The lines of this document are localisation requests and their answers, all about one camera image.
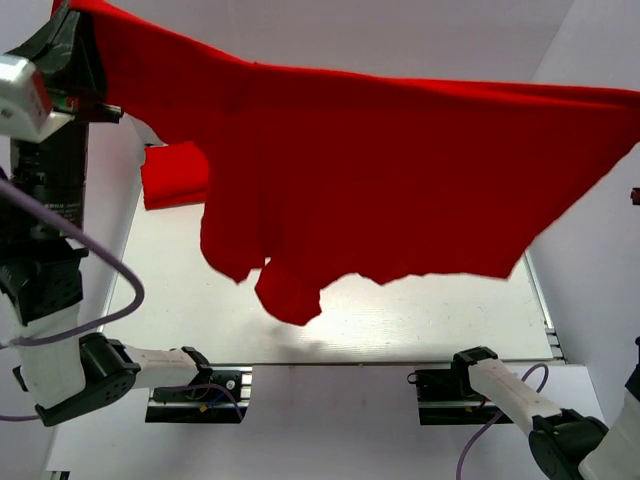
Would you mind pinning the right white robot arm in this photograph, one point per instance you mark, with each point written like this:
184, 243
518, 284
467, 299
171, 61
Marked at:
563, 443

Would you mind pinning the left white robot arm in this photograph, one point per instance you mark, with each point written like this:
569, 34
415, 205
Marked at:
69, 369

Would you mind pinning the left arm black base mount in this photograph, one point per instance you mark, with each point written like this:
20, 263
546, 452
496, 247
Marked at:
221, 396

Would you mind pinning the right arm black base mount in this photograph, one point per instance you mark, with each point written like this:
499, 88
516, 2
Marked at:
441, 402

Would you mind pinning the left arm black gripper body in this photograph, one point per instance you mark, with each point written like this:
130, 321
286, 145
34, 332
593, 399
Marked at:
64, 151

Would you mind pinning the folded red t-shirt stack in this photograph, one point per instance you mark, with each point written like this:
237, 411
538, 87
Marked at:
173, 175

